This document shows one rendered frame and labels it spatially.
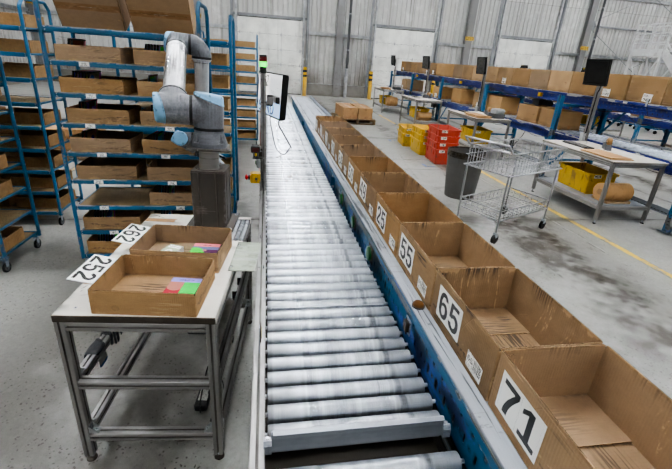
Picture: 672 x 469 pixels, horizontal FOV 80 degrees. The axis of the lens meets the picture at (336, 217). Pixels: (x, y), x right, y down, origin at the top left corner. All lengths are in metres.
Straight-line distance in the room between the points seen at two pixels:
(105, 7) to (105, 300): 2.12
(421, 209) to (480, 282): 0.79
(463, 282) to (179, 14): 2.52
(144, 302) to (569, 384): 1.37
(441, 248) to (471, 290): 0.40
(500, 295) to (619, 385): 0.47
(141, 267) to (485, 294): 1.39
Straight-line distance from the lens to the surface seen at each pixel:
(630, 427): 1.27
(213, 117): 2.18
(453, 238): 1.83
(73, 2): 3.33
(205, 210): 2.29
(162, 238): 2.19
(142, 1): 3.17
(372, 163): 2.84
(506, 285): 1.53
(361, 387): 1.33
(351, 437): 1.22
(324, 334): 1.50
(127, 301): 1.65
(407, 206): 2.13
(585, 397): 1.33
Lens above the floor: 1.67
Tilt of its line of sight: 22 degrees down
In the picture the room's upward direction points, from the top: 4 degrees clockwise
